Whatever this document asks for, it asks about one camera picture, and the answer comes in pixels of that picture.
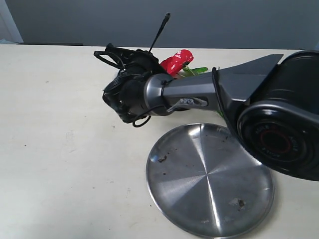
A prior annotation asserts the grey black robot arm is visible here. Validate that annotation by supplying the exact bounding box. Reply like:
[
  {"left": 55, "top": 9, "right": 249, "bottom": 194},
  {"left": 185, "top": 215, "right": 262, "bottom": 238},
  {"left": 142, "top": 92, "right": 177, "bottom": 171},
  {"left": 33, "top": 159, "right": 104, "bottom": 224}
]
[{"left": 94, "top": 44, "right": 319, "bottom": 181}]

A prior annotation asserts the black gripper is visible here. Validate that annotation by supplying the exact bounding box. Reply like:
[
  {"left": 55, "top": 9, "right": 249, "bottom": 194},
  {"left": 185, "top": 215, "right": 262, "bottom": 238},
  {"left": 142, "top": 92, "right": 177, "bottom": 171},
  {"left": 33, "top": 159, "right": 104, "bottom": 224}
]
[{"left": 94, "top": 43, "right": 164, "bottom": 123}]

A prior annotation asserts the steel spork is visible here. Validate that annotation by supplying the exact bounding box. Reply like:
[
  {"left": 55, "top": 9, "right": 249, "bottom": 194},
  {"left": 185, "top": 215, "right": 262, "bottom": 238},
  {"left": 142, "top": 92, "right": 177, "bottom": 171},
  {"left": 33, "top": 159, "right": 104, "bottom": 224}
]
[{"left": 148, "top": 12, "right": 171, "bottom": 53}]

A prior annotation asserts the round steel plate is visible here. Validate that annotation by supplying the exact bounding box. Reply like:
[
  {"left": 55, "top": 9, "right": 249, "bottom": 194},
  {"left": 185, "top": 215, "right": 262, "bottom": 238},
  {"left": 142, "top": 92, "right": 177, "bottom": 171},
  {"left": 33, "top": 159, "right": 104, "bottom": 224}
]
[{"left": 146, "top": 123, "right": 275, "bottom": 239}]

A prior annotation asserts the red artificial flower plant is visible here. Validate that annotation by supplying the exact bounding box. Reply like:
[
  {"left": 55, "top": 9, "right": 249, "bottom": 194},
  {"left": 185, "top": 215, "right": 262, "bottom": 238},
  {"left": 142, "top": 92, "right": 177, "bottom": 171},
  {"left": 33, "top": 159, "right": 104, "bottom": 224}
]
[{"left": 157, "top": 49, "right": 221, "bottom": 116}]

